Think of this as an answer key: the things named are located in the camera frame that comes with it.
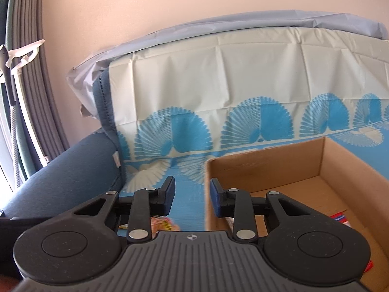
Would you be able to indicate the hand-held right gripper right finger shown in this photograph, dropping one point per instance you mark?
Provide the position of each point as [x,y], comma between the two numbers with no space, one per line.
[216,200]

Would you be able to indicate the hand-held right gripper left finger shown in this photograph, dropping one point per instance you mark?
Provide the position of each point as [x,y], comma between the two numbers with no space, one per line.
[168,197]

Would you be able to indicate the small red candy packet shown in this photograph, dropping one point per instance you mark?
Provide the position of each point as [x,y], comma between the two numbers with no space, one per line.
[165,223]

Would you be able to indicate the yellow snack packet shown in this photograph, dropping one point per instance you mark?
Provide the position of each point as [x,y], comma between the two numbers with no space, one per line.
[123,227]

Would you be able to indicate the brown cardboard box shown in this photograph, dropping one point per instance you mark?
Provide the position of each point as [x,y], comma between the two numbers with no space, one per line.
[304,194]

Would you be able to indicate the red white snack packet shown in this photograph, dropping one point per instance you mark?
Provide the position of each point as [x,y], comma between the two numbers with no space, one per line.
[340,217]

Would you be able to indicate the white sofa label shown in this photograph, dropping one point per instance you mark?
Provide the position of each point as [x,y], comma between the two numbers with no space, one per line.
[117,159]

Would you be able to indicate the blue sofa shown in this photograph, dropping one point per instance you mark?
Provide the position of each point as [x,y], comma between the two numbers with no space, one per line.
[60,173]

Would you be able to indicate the blue white printed cover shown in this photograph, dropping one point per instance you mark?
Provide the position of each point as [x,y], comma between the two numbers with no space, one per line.
[243,76]

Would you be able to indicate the grey curtain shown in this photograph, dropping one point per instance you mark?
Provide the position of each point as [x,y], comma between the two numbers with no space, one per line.
[36,97]

